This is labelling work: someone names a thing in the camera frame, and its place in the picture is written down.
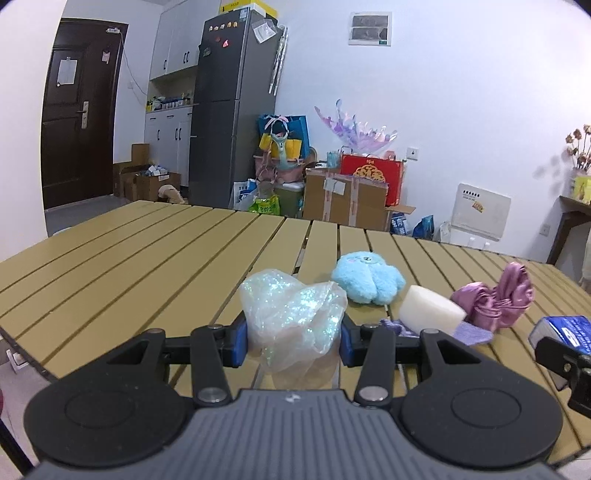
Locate tan slatted folding table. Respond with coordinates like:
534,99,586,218
0,199,591,467

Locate glittery clear plastic bag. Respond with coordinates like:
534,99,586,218
238,268,349,391

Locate dark brown door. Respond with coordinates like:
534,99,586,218
41,18,130,210

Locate purple knit cloth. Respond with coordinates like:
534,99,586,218
379,318,494,347

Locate yellow and white box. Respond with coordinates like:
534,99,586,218
219,0,280,20

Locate blue tissue packet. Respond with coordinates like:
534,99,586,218
529,315,591,356

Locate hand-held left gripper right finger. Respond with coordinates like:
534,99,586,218
341,318,472,409

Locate green snack bag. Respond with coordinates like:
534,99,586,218
249,194,281,217

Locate paper notice on door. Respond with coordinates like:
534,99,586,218
57,57,77,87

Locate dried flower bunch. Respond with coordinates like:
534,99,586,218
566,124,591,172

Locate white cabinet unit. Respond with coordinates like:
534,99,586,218
144,0,223,191

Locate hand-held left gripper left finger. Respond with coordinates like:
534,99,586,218
113,314,250,407

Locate clear plastic hanging strips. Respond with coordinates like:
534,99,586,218
269,25,290,96

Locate pink bag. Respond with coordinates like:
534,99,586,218
253,152,315,186

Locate olive green storage bin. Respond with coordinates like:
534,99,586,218
274,182,306,219

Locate large taped cardboard box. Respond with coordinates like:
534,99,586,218
302,168,391,232

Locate beige plush item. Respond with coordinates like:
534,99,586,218
157,185,188,205

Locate iridescent butterfly wings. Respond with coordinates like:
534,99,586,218
315,99,399,156

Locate grey refrigerator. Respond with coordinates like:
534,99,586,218
188,9,283,210

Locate red gift box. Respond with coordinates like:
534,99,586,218
340,154,405,208

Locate blue gift bag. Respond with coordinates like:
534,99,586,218
257,114,308,158

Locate small open cardboard box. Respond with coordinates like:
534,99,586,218
113,144,182,203

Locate white and blue bag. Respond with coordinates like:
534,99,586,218
233,180,259,211

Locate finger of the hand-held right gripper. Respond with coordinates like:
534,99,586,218
534,336,591,377
568,367,591,412

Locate dark wooden side table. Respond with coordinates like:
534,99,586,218
547,196,591,278

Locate white wall panel box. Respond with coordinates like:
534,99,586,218
348,11,393,47

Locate blue plush toy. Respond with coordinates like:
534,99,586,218
331,250,407,306

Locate blue plastic bag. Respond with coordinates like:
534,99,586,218
390,215,435,240

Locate pink satin cloth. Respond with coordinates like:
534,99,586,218
450,261,535,334

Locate white foam block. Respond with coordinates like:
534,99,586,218
398,285,468,334

